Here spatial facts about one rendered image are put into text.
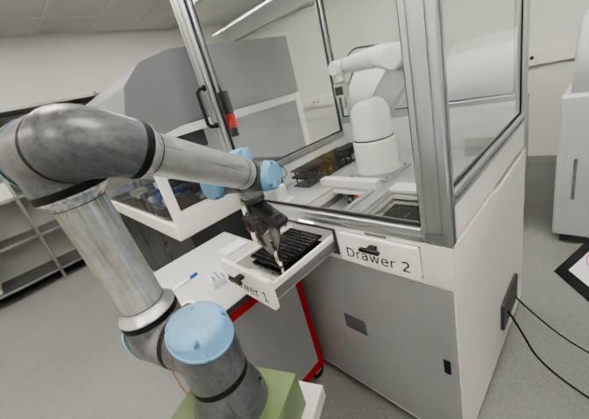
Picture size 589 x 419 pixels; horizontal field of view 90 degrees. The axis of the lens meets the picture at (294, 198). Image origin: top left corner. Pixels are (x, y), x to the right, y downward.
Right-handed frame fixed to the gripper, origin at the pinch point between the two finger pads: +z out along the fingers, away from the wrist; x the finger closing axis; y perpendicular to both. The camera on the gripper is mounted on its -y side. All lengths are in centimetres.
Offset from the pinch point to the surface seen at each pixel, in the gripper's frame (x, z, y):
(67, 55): -62, -158, 427
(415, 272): -20.7, 11.7, -37.5
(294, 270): -1.4, 7.7, -5.2
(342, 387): -16, 96, 8
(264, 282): 10.9, 3.3, -5.6
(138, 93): -9, -64, 87
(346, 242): -20.8, 6.8, -13.1
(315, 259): -11.4, 10.1, -5.5
